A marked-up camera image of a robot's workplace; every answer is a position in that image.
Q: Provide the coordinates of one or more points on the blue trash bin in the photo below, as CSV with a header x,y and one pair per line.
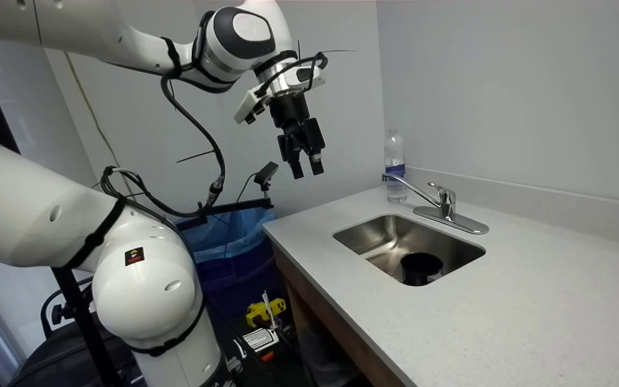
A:
x,y
234,261

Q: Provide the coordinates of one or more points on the black cup in sink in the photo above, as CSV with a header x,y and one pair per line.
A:
x,y
420,270

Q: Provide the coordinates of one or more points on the yellow black tool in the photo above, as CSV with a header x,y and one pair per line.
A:
x,y
258,315

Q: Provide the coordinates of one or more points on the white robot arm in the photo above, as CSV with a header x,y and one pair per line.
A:
x,y
145,282

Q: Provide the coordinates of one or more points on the black tripod pole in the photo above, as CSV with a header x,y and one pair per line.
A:
x,y
32,206

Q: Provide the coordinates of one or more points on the chrome sink faucet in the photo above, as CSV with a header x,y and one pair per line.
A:
x,y
441,208

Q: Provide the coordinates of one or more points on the black bag on floor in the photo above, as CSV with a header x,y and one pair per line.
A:
x,y
64,360

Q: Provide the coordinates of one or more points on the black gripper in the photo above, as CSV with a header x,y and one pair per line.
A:
x,y
299,132

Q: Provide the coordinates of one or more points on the small black camera on stand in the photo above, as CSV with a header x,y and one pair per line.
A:
x,y
262,177

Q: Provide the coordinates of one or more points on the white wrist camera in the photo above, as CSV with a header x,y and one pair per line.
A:
x,y
286,85

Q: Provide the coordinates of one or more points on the stainless steel sink basin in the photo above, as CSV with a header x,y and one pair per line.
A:
x,y
384,242

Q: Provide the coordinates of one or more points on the clear plastic water bottle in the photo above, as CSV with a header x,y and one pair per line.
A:
x,y
395,168

